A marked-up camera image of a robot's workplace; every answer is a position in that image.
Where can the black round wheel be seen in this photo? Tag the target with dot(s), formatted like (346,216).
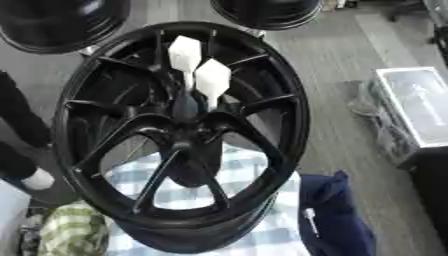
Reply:
(265,13)
(55,23)

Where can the dark blue bag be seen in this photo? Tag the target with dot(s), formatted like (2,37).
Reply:
(335,216)

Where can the silver metal case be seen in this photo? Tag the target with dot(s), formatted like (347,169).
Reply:
(417,106)

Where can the green checked cloth bundle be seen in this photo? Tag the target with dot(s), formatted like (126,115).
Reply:
(73,231)

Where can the black spoked wheel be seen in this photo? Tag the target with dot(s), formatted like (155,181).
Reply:
(274,126)

